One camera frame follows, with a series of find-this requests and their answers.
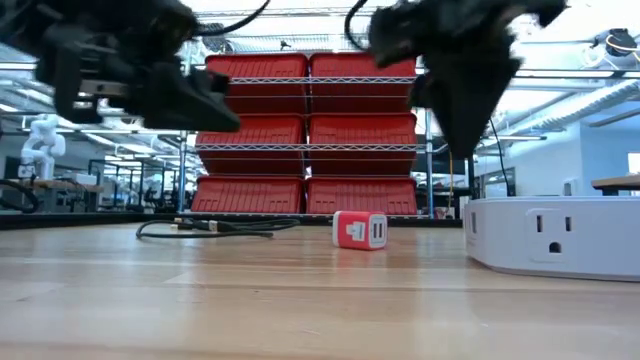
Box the thick black cable loop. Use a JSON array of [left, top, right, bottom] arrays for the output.
[[0, 178, 41, 215]]

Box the wooden side table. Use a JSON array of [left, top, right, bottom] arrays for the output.
[[590, 174, 640, 197]]

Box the thin black hanging cable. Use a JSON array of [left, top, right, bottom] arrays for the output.
[[487, 117, 515, 199]]

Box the long black USB cable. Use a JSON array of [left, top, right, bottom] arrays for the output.
[[172, 216, 302, 233]]

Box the white square power strip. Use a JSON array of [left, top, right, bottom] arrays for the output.
[[462, 195, 640, 283]]

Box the black metal table frame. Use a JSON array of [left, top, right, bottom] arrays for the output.
[[0, 211, 466, 231]]

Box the white ventilation duct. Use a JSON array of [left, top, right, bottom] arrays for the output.
[[494, 79, 640, 137]]

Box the black monitor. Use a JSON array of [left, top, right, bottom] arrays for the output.
[[480, 167, 517, 200]]

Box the black ceiling device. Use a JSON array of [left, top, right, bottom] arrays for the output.
[[592, 27, 640, 59]]

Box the red USB charger cube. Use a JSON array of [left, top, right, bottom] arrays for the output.
[[331, 209, 389, 252]]

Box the red plastic bin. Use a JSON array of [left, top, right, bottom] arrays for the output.
[[204, 52, 309, 115], [195, 114, 307, 177], [307, 112, 419, 177], [190, 175, 306, 215], [305, 175, 419, 216], [308, 51, 418, 114]]

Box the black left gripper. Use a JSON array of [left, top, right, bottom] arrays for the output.
[[32, 22, 242, 134]]

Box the short black USB cable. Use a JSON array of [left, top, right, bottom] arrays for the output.
[[135, 217, 276, 241]]

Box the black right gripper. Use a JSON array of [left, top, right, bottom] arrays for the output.
[[367, 0, 526, 161]]

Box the chrome wire shelving cart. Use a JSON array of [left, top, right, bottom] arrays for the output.
[[177, 7, 437, 221]]

